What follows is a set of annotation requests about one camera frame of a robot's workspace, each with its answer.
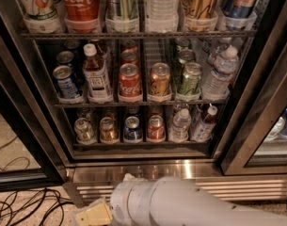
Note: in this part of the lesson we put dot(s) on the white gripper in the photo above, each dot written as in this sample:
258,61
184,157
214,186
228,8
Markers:
121,201

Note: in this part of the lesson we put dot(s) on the blue pepsi can bottom shelf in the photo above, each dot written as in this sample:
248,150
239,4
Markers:
132,132

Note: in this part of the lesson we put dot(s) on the blue pepsi can shelf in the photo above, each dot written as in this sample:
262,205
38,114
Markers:
69,92
132,132

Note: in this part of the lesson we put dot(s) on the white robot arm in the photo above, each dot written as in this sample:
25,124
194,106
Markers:
169,201

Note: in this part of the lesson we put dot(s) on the stainless fridge grille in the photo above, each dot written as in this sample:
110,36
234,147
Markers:
87,183

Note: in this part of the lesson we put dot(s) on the gold can bottom shelf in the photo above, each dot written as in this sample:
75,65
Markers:
108,131

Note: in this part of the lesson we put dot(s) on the gold can shelf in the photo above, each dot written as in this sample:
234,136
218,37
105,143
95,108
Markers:
108,131
159,83
199,14

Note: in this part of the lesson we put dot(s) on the green white can bottom shelf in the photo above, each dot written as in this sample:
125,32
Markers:
84,132

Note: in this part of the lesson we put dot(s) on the left fridge door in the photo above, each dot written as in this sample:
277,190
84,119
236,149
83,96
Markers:
23,108

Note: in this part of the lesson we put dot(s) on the fridge door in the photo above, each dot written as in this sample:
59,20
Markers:
23,108
261,102

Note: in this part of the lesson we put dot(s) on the red coke can bottom shelf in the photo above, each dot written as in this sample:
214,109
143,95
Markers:
156,129

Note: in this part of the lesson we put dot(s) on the red coke can shelf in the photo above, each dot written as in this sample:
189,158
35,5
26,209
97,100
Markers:
130,89
156,129

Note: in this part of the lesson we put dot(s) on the water bottle bottom shelf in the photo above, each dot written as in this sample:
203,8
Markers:
178,130

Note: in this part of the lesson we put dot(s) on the water bottle shelf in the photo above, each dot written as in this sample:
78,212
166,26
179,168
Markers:
220,76
178,130
161,16

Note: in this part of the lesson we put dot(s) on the tea bottle bottom shelf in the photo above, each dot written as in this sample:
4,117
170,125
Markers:
204,126

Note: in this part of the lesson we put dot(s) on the tea bottle shelf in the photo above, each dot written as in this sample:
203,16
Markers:
95,72
204,126

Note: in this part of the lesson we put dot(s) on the red coke can middle shelf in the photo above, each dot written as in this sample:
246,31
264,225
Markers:
130,89

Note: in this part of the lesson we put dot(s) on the tea bottle middle shelf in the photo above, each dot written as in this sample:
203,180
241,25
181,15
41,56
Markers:
95,72

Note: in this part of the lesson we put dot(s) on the gold can middle shelf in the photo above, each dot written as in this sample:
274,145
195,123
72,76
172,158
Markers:
159,83

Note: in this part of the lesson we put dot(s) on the blue pepsi can middle shelf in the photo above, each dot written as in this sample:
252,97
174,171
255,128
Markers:
69,92

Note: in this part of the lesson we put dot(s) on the water bottle middle shelf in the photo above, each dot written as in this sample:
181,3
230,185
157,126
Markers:
220,76

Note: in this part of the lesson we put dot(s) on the right fridge door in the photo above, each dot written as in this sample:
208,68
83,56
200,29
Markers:
261,102

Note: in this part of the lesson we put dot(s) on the silver green can top shelf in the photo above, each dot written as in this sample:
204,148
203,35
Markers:
122,16

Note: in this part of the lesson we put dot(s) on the water bottle top shelf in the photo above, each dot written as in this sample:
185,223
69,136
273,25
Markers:
161,16

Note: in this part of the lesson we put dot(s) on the coca-cola can top shelf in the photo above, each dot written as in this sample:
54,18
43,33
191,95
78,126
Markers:
82,15

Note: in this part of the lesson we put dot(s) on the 7up can top shelf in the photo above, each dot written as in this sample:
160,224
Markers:
40,16

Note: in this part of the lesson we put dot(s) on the gold can top shelf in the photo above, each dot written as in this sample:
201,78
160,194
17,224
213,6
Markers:
199,14

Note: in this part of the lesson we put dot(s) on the red bull can top shelf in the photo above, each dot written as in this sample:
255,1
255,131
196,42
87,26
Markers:
236,15

